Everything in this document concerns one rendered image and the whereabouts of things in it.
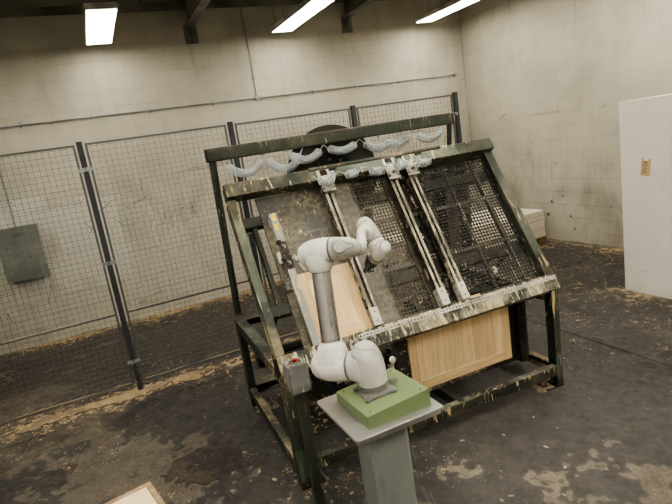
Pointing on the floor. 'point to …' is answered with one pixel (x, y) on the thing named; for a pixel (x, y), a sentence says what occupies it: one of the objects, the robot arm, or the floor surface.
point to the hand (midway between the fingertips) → (365, 270)
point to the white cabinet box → (647, 193)
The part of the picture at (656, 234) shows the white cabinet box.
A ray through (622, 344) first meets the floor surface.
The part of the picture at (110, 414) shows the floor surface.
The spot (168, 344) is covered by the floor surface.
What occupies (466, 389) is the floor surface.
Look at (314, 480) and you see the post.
